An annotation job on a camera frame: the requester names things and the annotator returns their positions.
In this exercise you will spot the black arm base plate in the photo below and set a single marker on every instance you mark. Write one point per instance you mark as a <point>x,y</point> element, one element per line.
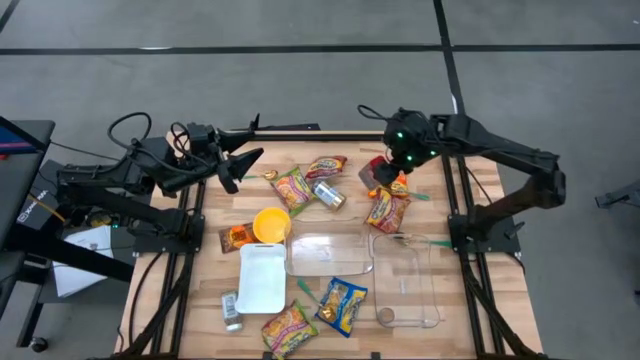
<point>505,242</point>
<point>150,245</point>

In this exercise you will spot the white paper sheet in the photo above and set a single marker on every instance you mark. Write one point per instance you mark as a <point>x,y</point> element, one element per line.
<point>75,285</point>

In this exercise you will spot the small red box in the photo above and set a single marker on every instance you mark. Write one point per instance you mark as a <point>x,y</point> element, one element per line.
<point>370,172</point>

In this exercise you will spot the white rectangular tray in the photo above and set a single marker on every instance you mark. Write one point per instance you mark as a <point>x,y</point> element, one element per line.
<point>261,278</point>

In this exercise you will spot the black metal table frame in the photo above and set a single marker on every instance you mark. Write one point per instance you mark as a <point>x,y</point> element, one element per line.
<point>320,136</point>

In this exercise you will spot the grey chair leg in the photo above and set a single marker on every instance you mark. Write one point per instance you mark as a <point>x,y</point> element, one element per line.
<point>620,197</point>

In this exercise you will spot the orange noodle packet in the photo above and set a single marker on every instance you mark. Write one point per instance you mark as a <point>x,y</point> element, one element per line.
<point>400,188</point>

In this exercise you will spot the black box with white label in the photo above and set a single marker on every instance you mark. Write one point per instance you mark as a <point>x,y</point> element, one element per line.
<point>31,216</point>

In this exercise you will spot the black caster wheel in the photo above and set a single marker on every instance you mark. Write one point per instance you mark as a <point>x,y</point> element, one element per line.
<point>38,344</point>

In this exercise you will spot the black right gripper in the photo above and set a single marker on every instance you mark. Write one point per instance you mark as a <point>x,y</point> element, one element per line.
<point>410,140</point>

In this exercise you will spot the brown orange snack packet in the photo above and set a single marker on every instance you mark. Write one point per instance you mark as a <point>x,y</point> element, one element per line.
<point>237,236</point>

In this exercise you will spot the spice jar with white lid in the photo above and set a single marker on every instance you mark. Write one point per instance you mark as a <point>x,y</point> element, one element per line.
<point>231,310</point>

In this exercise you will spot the wide clear plastic container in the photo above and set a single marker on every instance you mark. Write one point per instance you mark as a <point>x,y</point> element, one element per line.
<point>329,247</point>

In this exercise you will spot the yellow black device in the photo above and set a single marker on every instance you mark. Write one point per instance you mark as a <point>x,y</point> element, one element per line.
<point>100,219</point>

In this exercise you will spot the green pink noodle packet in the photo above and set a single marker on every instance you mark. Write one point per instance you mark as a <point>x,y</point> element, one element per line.
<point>292,189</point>
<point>288,330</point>

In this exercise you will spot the blue yellow noodle packet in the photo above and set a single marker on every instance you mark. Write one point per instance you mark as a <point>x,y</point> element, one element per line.
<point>342,305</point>

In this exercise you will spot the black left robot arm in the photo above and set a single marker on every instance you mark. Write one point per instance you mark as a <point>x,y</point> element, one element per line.
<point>125,205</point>

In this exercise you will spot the narrow clear plastic container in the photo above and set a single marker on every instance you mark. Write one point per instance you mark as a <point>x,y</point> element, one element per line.
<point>404,280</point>

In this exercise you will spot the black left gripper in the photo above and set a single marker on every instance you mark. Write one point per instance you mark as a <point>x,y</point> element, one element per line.
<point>212,157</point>

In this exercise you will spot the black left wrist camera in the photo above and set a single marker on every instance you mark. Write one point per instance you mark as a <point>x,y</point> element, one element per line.
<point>201,135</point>

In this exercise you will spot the red yellow noodle packet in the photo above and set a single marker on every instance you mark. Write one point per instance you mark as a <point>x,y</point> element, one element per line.
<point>326,167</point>
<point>387,211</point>

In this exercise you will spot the yellow bowl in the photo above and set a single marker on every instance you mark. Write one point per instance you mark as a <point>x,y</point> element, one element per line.
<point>271,225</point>

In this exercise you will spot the silver tin can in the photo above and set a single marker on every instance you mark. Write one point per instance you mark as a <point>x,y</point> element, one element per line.
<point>329,195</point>

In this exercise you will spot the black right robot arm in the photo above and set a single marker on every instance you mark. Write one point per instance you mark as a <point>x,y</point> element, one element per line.
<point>500,150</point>

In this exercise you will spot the monitor with blue screen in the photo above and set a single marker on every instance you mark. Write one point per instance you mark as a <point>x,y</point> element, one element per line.
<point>12,141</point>

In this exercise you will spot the black side desk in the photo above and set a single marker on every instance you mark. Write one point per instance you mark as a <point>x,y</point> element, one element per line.
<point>20,180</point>

